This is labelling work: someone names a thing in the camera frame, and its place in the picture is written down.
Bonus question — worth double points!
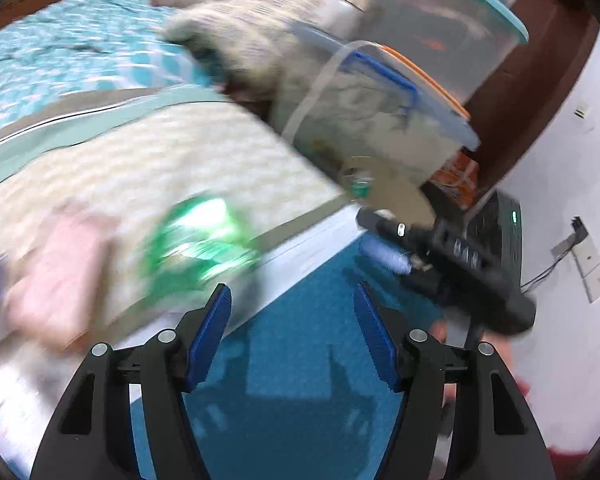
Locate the clear bottle green label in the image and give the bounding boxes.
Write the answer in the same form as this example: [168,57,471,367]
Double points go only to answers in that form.
[340,156,375,198]

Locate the red white snack wrapper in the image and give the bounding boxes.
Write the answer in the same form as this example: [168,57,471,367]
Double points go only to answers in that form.
[6,203,118,350]

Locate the beige round trash bin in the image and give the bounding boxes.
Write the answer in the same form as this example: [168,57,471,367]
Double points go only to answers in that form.
[338,157,436,226]

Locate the black induction cooker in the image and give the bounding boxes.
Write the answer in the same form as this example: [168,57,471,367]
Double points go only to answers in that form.
[467,190,522,285]

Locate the orange red shopping bag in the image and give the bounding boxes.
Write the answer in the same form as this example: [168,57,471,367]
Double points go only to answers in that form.
[429,151,479,210]

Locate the patterned bed sheet cover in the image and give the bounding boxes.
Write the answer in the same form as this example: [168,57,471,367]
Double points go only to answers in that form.
[0,84,447,480]

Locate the large clear bin teal lid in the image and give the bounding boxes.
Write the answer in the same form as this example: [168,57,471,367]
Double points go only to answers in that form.
[355,0,529,104]

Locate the grey patterned folded blanket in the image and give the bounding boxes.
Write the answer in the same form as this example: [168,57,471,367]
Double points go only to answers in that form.
[161,0,361,93]

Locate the teal white patterned quilt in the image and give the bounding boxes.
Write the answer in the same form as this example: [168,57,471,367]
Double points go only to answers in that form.
[0,0,212,129]

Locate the white wall socket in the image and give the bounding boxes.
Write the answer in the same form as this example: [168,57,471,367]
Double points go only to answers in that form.
[550,216,600,304]

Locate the clear bin blue handle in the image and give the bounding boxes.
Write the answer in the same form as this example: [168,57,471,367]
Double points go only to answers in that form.
[270,23,480,185]

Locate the white charging cable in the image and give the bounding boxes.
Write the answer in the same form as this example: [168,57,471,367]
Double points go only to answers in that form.
[279,39,382,146]

